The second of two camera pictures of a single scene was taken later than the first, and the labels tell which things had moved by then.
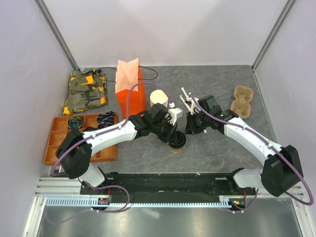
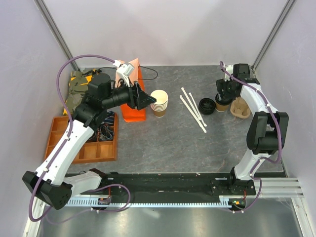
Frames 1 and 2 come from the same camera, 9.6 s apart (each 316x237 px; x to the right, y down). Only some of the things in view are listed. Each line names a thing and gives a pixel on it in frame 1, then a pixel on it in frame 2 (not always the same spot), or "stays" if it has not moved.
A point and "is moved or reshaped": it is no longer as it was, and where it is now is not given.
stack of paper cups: (158, 96) stays
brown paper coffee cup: (176, 150) is moved or reshaped
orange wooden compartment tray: (59, 127) stays
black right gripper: (190, 128) -> (221, 84)
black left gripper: (170, 137) -> (138, 99)
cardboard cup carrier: (241, 106) stays
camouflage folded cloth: (87, 89) stays
